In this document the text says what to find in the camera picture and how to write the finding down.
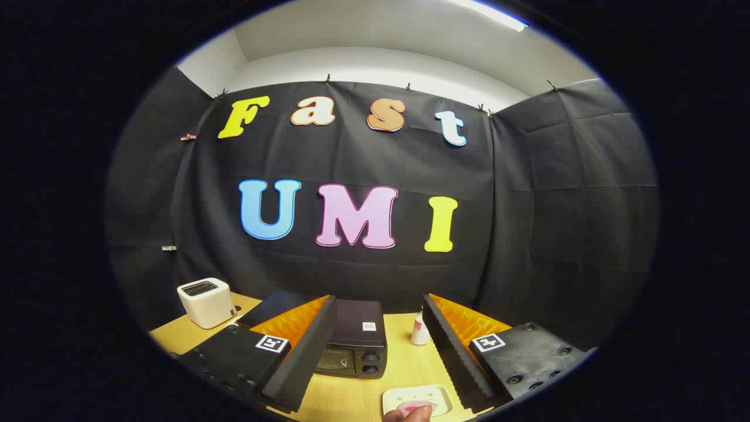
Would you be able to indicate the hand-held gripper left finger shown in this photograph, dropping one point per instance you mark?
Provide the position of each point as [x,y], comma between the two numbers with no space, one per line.
[304,357]

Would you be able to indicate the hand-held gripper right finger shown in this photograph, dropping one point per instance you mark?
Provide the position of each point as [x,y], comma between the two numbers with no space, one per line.
[454,357]

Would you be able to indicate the cream square plate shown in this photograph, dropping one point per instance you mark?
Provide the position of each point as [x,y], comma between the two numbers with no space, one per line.
[433,395]

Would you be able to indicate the black toaster oven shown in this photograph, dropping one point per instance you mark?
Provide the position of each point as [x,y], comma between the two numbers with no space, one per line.
[354,328]

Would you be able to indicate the pink ham slice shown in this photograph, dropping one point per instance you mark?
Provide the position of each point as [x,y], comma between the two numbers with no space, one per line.
[410,405]

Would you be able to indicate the white slot toaster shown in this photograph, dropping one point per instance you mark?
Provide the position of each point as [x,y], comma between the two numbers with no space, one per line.
[206,302]

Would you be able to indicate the clear bottle pink label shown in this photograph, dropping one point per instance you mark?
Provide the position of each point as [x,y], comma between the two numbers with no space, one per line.
[419,331]

